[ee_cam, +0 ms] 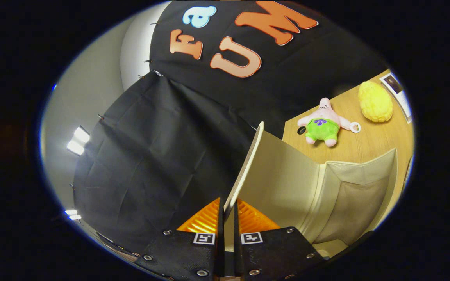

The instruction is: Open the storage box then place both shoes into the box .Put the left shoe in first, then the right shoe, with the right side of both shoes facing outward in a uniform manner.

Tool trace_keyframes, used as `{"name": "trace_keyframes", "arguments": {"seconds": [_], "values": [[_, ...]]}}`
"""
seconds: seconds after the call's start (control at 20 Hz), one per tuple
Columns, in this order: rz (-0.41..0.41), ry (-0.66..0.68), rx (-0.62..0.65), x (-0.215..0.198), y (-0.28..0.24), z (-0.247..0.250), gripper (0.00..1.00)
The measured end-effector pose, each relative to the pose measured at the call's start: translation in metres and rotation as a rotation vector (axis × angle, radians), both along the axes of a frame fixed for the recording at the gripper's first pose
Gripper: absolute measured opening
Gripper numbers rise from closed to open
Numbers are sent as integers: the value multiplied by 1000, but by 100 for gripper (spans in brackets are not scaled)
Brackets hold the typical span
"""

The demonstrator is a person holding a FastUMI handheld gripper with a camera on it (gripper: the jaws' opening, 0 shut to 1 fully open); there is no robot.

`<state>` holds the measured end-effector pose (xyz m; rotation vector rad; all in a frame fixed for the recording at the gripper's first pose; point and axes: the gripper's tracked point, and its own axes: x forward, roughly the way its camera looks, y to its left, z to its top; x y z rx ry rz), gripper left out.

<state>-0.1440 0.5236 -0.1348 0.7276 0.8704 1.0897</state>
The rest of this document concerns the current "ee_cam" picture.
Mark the white portrait cover book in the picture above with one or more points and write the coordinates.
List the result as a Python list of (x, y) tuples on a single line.
[(399, 91)]

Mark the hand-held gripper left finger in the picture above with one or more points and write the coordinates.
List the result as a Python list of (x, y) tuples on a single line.
[(220, 226)]

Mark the black backdrop cloth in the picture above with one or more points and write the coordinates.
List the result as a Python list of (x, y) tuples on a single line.
[(162, 148)]

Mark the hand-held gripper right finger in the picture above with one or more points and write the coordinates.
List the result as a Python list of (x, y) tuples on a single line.
[(236, 230)]

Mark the pink star plush toy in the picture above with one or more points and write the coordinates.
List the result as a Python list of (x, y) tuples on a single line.
[(322, 125)]

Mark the beige fabric storage box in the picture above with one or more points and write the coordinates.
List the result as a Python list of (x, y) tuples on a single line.
[(279, 183)]

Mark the ceiling light panel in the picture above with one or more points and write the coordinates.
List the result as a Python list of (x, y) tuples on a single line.
[(72, 214), (78, 141)]

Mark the yellow round plush toy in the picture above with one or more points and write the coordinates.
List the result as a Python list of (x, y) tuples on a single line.
[(375, 101)]

